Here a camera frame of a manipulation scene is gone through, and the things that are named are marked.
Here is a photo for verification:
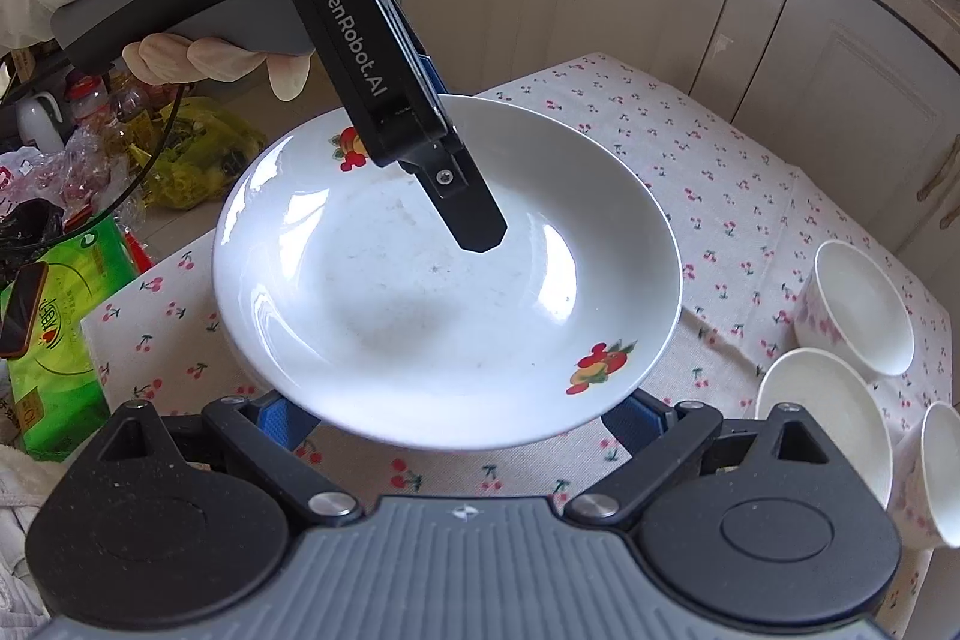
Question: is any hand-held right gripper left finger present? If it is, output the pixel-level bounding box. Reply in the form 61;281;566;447
97;389;365;525

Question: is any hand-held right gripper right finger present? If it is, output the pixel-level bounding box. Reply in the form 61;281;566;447
564;389;833;525

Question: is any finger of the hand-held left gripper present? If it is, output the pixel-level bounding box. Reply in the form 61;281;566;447
409;52;452;100
396;136;509;253

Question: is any large white fruit-print plate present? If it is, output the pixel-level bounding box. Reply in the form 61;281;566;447
212;94;683;450

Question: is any plain white bowl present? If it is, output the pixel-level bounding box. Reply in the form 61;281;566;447
755;347;895;507

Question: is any white pink-floral bowl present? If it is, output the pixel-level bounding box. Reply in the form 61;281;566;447
793;239;917;378
891;400;960;551

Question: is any yellow plastic bag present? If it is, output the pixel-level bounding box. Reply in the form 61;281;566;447
131;96;267;210

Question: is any green package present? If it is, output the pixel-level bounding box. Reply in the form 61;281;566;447
0;216;140;461

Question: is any cherry print tablecloth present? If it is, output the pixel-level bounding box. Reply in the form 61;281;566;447
80;53;957;640

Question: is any person's white quilted jacket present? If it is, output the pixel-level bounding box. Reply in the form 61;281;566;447
0;445;57;622

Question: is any black orange phone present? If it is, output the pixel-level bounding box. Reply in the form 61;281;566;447
0;263;50;357

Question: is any red white plastic bag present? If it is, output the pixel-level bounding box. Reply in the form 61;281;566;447
0;74;143;221

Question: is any black plastic bag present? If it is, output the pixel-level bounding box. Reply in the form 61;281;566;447
0;197;65;270

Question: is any white kettle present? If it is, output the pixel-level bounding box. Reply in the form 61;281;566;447
15;91;65;155

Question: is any black cable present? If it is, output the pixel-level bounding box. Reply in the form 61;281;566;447
64;81;185;232

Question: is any bronze cabinet handle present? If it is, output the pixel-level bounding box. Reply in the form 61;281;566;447
916;136;960;204

